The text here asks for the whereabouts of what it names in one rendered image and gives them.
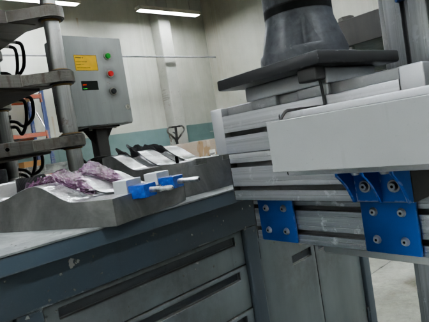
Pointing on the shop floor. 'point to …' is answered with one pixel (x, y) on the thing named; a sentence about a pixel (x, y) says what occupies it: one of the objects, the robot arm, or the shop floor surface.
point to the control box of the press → (96, 87)
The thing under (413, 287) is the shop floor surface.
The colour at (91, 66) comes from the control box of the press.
